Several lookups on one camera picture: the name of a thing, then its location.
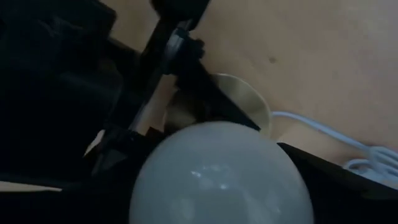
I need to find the white lamp power cord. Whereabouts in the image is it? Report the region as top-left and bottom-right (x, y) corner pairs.
(270, 110), (398, 191)

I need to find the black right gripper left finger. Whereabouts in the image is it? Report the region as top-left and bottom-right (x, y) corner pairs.
(0, 145), (157, 224)

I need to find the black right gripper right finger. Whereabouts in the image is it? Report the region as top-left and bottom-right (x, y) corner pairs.
(275, 141), (398, 224)

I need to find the brass lamp base with socket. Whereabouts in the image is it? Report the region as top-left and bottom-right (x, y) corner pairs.
(161, 72), (274, 141)

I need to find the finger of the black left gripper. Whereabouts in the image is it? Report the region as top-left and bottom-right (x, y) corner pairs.
(169, 38), (261, 129)
(91, 126), (166, 177)

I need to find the white lightbulb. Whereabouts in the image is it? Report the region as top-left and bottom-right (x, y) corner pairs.
(128, 120), (315, 224)

